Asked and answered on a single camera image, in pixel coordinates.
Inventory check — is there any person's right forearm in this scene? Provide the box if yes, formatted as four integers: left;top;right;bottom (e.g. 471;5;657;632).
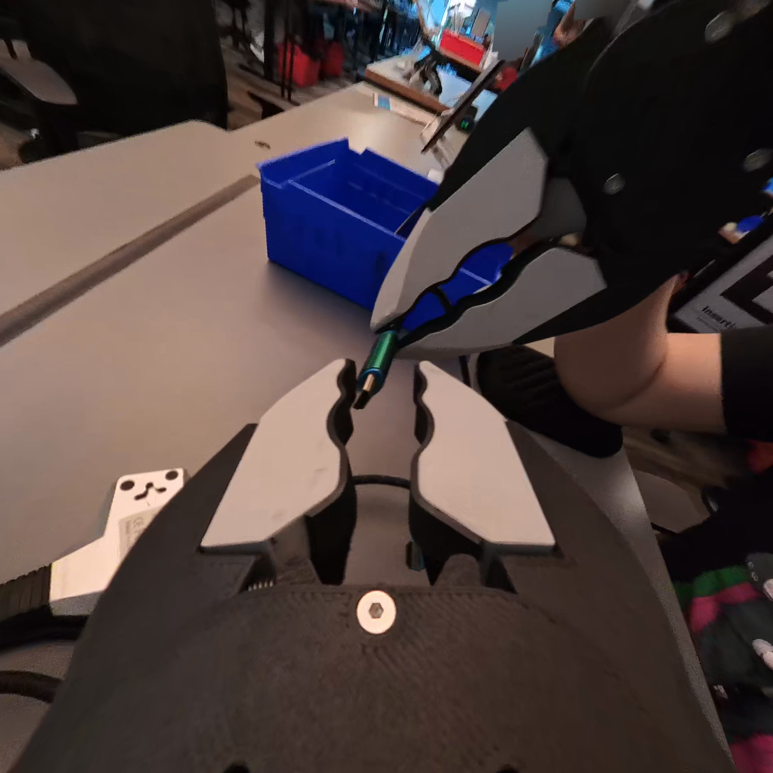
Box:
667;284;773;443

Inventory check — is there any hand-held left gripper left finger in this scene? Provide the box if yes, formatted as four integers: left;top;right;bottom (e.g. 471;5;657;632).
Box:
200;358;358;555

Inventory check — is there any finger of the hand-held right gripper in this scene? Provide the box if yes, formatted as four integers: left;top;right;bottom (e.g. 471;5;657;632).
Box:
370;128;588;332
395;246;608;361

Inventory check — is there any black braided cable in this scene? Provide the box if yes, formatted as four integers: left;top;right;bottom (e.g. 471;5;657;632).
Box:
0;568;85;704

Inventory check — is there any printed tag board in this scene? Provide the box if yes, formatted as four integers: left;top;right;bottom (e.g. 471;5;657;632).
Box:
670;232;773;334

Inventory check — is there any silver hdmi splitter box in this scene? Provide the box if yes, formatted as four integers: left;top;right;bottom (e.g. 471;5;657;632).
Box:
50;468;188;617

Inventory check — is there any hdmi cable with green plug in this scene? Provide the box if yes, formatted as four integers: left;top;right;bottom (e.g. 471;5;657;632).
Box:
352;289;469;413

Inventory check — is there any red plastic bin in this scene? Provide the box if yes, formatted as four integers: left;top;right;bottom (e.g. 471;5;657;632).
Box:
277;42;345;91

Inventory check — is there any colourful patterned clothing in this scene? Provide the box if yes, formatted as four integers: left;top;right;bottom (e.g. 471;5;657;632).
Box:
661;483;773;773

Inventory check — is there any blue plastic bin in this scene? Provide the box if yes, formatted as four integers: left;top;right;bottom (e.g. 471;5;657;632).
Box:
258;138;514;312

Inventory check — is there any person's right hand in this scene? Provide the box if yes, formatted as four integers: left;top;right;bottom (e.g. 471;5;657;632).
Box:
554;283;690;431

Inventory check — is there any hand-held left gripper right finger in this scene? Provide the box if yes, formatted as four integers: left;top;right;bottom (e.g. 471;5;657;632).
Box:
409;360;556;553

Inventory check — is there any red box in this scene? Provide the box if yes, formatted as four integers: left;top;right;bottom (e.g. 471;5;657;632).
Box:
441;30;487;61

